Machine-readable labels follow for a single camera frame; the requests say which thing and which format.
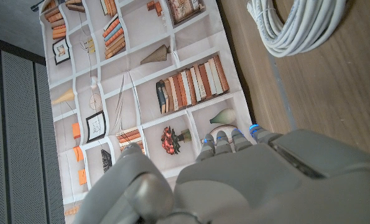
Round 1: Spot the white Ethernet cable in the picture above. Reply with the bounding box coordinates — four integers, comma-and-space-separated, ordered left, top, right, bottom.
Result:
246, 0, 347, 58

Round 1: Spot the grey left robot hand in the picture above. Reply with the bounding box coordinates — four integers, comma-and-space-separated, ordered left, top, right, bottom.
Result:
72, 123, 370, 224

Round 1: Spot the printed bookshelf backdrop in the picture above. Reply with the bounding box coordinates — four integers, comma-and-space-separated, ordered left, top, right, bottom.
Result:
38, 0, 257, 224

